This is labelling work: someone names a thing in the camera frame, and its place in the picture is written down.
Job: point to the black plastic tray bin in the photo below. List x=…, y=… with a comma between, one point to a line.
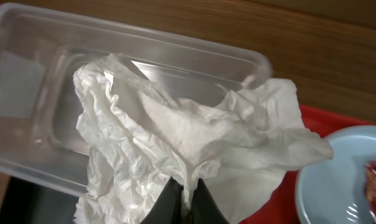
x=29, y=203

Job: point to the red serving tray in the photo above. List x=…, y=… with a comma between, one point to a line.
x=280, y=209

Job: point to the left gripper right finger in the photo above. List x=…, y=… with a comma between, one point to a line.
x=204, y=209

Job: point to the clear plastic bin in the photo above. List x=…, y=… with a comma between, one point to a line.
x=40, y=49

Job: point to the light blue plate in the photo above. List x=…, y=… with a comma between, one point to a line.
x=333, y=191

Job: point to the white napkin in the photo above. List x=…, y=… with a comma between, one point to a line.
x=140, y=137

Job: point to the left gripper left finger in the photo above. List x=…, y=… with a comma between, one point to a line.
x=167, y=208

